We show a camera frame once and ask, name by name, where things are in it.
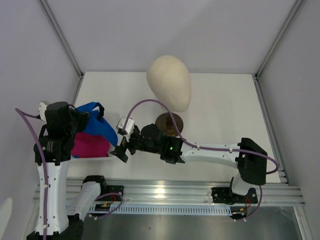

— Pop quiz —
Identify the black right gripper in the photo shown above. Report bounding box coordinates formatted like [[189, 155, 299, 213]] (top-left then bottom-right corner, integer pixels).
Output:
[[110, 127, 162, 163]]

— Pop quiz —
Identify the blue cap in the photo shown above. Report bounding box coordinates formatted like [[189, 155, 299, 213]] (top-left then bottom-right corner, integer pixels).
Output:
[[76, 102, 118, 147]]

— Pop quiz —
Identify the cream mannequin head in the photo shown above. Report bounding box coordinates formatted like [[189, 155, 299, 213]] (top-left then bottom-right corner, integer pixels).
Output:
[[146, 55, 192, 113]]

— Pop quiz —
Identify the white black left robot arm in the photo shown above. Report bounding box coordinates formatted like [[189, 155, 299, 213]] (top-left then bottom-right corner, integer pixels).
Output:
[[26, 101, 108, 240]]

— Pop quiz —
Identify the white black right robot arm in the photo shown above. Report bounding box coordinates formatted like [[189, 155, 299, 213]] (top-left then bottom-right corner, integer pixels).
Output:
[[111, 124, 268, 202]]

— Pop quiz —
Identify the white plastic basket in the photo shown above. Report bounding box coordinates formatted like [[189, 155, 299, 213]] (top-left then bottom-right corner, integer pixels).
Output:
[[70, 111, 121, 162]]

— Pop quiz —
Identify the pink cap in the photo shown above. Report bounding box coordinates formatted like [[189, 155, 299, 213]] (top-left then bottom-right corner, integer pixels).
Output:
[[71, 132, 111, 158]]

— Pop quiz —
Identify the dark brown round stand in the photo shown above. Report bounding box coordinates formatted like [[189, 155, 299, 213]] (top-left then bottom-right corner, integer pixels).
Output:
[[155, 112, 184, 137]]

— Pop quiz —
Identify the left aluminium corner profile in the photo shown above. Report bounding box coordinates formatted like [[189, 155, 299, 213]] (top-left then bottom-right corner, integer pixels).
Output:
[[37, 0, 84, 79]]

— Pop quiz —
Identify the aluminium corner profile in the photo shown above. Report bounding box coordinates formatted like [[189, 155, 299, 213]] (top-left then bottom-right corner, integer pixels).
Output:
[[37, 0, 84, 79], [254, 0, 306, 81]]

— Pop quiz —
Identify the right aluminium corner profile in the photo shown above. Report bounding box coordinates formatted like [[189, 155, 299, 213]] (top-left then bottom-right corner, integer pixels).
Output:
[[254, 0, 306, 81]]

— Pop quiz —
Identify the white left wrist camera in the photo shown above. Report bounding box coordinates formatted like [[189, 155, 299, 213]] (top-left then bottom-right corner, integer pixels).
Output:
[[37, 101, 50, 122]]

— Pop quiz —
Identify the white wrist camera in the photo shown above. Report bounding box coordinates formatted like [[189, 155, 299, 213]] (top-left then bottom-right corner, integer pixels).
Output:
[[37, 101, 50, 122], [116, 117, 135, 142]]

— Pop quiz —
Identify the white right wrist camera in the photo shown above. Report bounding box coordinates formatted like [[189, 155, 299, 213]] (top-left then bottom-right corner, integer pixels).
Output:
[[116, 117, 135, 142]]

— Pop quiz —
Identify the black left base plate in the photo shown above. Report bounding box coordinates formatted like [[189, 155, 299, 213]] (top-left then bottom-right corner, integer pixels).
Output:
[[98, 185, 125, 202]]

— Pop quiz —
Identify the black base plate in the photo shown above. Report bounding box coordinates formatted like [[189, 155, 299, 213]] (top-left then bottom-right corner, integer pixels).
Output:
[[98, 185, 125, 202], [211, 187, 259, 205]]

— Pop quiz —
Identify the aluminium mounting rail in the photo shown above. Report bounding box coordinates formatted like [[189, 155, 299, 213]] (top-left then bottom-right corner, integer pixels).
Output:
[[32, 176, 306, 207]]

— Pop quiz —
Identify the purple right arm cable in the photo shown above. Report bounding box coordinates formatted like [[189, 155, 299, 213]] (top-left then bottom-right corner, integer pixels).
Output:
[[123, 99, 280, 176]]

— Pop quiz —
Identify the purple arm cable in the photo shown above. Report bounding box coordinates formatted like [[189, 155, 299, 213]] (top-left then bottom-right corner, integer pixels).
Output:
[[14, 107, 51, 240], [123, 99, 280, 176]]

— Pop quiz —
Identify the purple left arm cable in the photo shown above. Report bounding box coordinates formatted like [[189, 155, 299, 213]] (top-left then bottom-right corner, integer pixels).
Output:
[[14, 107, 51, 240]]

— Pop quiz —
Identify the white slotted cable duct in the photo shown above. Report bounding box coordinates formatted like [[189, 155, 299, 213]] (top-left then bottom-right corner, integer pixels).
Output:
[[89, 204, 232, 216]]

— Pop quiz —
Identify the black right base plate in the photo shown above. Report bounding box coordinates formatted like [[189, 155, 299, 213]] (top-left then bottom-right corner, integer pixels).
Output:
[[211, 187, 259, 205]]

